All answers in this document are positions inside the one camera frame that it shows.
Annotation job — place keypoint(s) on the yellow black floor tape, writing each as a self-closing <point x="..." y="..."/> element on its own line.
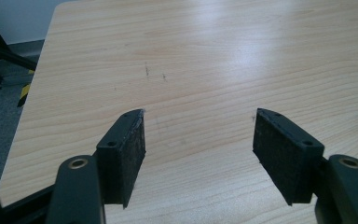
<point x="24" y="91"/>

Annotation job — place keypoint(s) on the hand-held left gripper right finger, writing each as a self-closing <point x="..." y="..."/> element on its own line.
<point x="286" y="155"/>

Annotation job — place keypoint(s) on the black metal stand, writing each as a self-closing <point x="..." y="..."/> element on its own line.
<point x="11" y="56"/>

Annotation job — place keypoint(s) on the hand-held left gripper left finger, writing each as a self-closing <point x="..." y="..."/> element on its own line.
<point x="122" y="155"/>

